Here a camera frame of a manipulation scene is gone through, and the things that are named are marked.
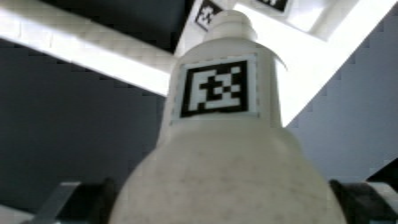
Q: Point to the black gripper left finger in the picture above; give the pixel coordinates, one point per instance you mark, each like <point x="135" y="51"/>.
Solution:
<point x="79" y="204"/>

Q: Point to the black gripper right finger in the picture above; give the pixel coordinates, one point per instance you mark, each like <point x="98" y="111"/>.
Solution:
<point x="368" y="201"/>

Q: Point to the white lamp bulb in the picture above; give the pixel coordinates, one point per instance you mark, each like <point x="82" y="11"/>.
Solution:
<point x="226" y="174"/>

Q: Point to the white lamp base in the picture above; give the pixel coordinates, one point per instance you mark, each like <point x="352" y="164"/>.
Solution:
<point x="311" y="30"/>

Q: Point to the white front fence wall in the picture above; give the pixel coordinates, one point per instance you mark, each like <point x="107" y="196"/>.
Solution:
<point x="84" y="43"/>

